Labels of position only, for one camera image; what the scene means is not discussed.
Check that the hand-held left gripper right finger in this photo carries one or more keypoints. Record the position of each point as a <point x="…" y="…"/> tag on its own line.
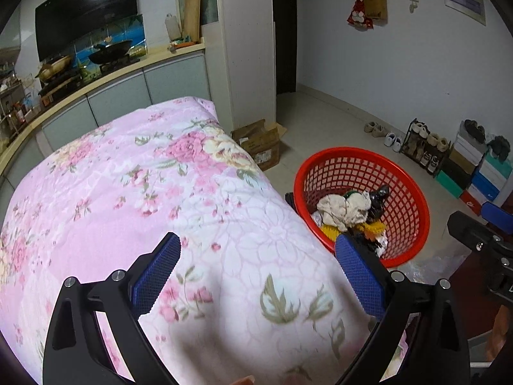
<point x="360" y="276"/>

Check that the dark green shoes pair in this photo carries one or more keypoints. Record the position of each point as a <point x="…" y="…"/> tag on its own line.
<point x="499" y="146"/>

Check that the stack of shoe boxes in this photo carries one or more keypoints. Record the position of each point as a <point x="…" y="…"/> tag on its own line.
<point x="461" y="160"/>

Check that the black plastic bag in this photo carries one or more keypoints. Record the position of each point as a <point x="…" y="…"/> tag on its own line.
<point x="378" y="204"/>

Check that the brown wooden cabinet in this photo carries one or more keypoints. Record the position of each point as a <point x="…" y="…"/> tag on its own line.
<point x="473" y="288"/>

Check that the transparent floor bag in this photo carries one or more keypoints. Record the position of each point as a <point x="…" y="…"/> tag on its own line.
<point x="437" y="262"/>

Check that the beige shoe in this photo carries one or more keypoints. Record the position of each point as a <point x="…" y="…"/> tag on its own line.
<point x="370" y="127"/>
<point x="380" y="130"/>

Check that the black wok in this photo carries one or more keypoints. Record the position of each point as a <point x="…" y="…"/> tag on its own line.
<point x="110" y="50"/>

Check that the red plastic basket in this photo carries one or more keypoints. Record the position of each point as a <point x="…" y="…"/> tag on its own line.
<point x="408" y="228"/>

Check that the cardboard box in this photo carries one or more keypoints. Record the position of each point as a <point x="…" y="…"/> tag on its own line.
<point x="260" y="144"/>

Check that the electrical panel box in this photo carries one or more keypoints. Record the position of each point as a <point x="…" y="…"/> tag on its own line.
<point x="465" y="0"/>

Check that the person's left hand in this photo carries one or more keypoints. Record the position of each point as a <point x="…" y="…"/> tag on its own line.
<point x="242" y="381"/>

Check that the metal kitchen rack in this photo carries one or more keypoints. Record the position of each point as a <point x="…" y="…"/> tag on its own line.
<point x="16" y="104"/>

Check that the cream cloth rag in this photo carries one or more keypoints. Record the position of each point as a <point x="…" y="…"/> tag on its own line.
<point x="340" y="210"/>

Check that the pink floral quilt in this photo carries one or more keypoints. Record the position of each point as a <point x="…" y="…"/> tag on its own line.
<point x="140" y="192"/>

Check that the black range hood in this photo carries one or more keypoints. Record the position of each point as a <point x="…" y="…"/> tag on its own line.
<point x="84" y="12"/>

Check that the red hanging bag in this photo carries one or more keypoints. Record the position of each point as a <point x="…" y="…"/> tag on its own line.
<point x="359" y="14"/>

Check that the wooden cutting board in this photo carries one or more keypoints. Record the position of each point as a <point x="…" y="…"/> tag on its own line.
<point x="191" y="12"/>

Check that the white shoe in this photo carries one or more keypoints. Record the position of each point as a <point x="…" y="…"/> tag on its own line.
<point x="388" y="139"/>
<point x="396" y="144"/>

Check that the gas stove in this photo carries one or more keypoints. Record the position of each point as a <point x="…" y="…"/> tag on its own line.
<point x="60" y="84"/>

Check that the black shoe rack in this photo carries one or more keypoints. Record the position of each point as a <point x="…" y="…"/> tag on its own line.
<point x="409" y="136"/>

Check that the wall cabinet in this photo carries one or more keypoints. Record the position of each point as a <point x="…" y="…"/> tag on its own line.
<point x="10" y="36"/>

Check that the dark door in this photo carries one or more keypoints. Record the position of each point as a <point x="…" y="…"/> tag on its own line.
<point x="285" y="28"/>

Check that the person's right hand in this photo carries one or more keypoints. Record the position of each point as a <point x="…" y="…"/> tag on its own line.
<point x="499" y="329"/>

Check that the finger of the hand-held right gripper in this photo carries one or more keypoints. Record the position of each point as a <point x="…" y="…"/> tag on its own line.
<point x="497" y="213"/>
<point x="465" y="226"/>

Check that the clear plastic bag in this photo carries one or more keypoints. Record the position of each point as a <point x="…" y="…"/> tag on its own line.
<point x="316" y="218"/>

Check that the white plastic bottle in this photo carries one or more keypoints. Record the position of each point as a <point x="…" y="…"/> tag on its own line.
<point x="172" y="28"/>

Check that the golden cooking pot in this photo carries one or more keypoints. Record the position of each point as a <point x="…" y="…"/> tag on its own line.
<point x="54" y="66"/>

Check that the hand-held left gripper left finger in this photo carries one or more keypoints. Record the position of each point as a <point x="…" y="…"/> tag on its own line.
<point x="156" y="276"/>

